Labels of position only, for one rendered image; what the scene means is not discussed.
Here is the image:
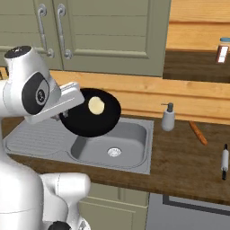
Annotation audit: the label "orange carrot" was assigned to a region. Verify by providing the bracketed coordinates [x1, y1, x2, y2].
[188, 120, 208, 146]

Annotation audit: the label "dark wooden shelf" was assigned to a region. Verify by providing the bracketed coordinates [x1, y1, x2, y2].
[162, 49, 230, 84]

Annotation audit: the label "jar with blue lid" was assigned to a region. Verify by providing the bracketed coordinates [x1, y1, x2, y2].
[215, 37, 230, 65]

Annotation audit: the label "narrow olive cupboard door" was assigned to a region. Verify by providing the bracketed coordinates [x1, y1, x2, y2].
[0, 0, 64, 72]

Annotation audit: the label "grey soap dispenser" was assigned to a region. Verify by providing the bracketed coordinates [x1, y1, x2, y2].
[160, 102, 176, 132]

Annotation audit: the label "olive base cupboard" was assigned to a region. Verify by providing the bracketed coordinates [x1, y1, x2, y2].
[78, 181, 150, 230]

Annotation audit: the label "white rolling pin black handles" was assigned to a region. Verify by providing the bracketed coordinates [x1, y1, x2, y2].
[220, 143, 230, 181]

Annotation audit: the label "grey cupboard door handle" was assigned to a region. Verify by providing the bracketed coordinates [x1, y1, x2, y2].
[37, 3, 56, 59]
[56, 3, 74, 60]

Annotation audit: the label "black bowl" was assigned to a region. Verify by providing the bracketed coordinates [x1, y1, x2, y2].
[58, 87, 122, 138]

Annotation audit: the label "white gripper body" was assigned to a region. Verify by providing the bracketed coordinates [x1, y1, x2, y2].
[24, 82, 86, 125]

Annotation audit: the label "wide olive cupboard door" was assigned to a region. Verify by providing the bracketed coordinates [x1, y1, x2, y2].
[52, 0, 173, 78]

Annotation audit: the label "grey steel sink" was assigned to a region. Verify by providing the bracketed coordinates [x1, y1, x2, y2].
[3, 115, 155, 176]

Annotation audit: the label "grey dishwasher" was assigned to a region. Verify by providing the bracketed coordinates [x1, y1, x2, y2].
[146, 192, 230, 230]

